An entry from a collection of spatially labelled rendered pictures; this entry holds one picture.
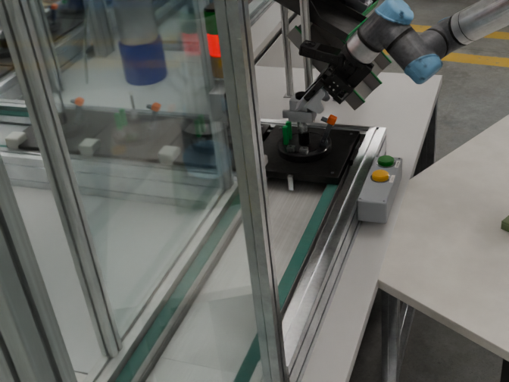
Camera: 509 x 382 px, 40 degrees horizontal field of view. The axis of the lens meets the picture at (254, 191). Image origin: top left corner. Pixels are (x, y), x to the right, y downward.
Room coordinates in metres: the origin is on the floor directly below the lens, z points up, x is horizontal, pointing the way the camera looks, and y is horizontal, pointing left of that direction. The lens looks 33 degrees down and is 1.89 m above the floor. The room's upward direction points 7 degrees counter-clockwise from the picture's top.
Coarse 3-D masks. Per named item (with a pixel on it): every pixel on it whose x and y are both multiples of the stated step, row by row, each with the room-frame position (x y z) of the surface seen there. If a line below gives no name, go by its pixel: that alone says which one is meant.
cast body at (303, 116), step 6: (294, 96) 1.61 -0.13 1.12; (300, 96) 1.59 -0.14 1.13; (294, 102) 1.59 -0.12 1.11; (294, 108) 1.59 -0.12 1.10; (306, 108) 1.58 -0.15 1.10; (288, 114) 1.59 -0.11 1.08; (294, 114) 1.59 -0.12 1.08; (300, 114) 1.58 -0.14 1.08; (306, 114) 1.58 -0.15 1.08; (312, 114) 1.57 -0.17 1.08; (294, 120) 1.59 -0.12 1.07; (300, 120) 1.58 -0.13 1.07; (306, 120) 1.58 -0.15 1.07; (312, 120) 1.57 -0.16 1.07
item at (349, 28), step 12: (276, 0) 1.87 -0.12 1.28; (288, 0) 1.85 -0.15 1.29; (312, 0) 1.92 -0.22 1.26; (324, 0) 1.93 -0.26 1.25; (336, 0) 1.91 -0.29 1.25; (312, 12) 1.81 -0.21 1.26; (324, 12) 1.87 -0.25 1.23; (336, 12) 1.89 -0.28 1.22; (348, 12) 1.89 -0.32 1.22; (324, 24) 1.79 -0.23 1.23; (336, 24) 1.83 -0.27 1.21; (348, 24) 1.84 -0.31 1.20; (360, 24) 1.82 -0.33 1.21; (336, 36) 1.78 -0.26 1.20; (348, 36) 1.76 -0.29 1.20
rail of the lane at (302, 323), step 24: (384, 144) 1.66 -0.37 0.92; (360, 168) 1.50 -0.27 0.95; (360, 192) 1.39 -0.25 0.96; (336, 216) 1.30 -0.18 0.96; (336, 240) 1.21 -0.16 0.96; (312, 264) 1.14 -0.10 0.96; (336, 264) 1.18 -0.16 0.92; (312, 288) 1.07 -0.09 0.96; (336, 288) 1.17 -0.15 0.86; (288, 312) 1.01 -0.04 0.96; (312, 312) 1.01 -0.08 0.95; (288, 336) 0.95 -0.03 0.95; (312, 336) 1.00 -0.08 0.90; (288, 360) 0.88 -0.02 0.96
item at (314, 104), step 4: (320, 92) 1.55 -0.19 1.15; (324, 92) 1.55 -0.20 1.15; (316, 96) 1.55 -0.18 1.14; (320, 96) 1.55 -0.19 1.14; (300, 100) 1.56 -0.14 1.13; (304, 100) 1.55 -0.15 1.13; (312, 100) 1.56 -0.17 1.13; (316, 100) 1.55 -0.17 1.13; (320, 100) 1.55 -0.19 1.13; (300, 104) 1.56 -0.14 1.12; (304, 104) 1.55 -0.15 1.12; (308, 104) 1.56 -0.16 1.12; (312, 104) 1.55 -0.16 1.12; (316, 104) 1.55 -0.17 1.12; (320, 104) 1.55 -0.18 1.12; (296, 108) 1.57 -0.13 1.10; (300, 108) 1.56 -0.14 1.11; (308, 108) 1.56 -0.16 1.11; (312, 108) 1.55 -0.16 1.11; (316, 108) 1.55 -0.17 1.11; (320, 108) 1.55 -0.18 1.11; (316, 112) 1.55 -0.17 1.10; (320, 112) 1.55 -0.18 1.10
